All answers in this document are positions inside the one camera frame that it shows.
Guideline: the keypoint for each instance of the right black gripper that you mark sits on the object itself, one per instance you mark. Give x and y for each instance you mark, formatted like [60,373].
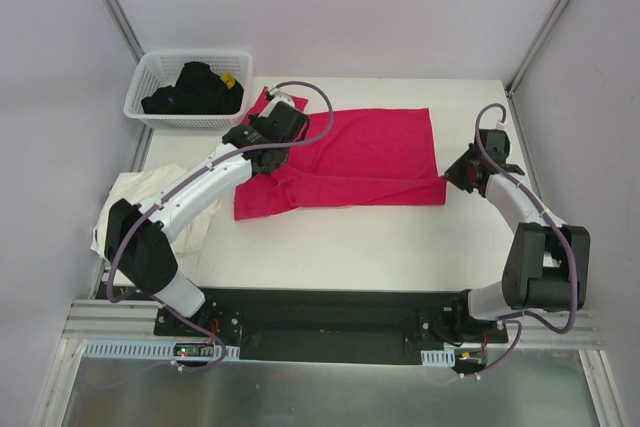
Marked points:
[461,173]

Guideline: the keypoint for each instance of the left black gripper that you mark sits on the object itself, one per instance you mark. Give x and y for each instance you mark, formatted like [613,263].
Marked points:
[273,163]

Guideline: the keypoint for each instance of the pink t shirt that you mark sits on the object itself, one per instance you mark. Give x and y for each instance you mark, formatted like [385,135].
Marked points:
[370,157]

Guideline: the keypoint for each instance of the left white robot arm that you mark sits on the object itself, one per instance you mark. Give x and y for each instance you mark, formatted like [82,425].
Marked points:
[139,235]

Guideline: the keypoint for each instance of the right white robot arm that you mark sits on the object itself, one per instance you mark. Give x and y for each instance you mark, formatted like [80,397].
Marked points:
[546,269]

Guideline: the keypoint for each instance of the black t shirt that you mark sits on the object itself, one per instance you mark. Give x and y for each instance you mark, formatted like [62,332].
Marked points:
[198,91]

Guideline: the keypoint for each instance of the white plastic laundry basket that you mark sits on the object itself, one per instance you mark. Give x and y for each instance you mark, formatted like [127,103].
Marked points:
[161,68]

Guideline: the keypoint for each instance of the white t shirt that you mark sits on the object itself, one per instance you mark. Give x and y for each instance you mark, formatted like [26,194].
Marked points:
[135,187]

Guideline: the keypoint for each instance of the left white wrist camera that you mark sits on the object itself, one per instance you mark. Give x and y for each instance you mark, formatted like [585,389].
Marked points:
[275,95]

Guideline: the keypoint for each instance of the right aluminium frame post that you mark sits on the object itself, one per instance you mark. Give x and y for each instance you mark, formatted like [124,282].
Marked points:
[542,36]

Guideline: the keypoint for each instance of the right white cable duct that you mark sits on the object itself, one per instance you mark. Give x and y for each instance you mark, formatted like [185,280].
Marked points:
[438,358]

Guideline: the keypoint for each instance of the white cable duct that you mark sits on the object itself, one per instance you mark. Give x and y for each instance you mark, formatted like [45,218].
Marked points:
[438,358]
[159,350]

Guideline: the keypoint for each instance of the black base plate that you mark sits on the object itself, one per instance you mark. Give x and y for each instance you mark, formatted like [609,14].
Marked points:
[356,327]

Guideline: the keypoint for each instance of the left white cable duct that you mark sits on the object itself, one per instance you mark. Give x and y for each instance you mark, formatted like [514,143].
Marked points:
[159,350]

